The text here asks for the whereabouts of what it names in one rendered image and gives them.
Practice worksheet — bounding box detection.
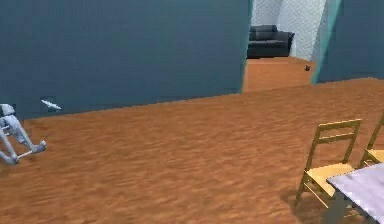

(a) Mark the pale grey table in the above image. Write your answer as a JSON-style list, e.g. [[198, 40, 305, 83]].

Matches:
[[321, 162, 384, 224]]

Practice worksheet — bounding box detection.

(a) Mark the white walking robot toy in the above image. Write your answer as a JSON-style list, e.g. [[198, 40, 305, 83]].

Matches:
[[0, 103, 48, 166]]

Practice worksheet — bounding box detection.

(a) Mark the black sofa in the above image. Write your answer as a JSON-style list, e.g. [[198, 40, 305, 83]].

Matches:
[[246, 24, 296, 60]]

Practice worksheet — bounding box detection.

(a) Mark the small white flat object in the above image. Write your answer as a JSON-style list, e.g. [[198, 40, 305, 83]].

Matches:
[[40, 99, 62, 111]]

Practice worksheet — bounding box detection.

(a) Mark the yellow wooden chair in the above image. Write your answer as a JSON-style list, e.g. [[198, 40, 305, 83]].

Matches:
[[358, 113, 384, 169], [294, 118, 363, 209]]

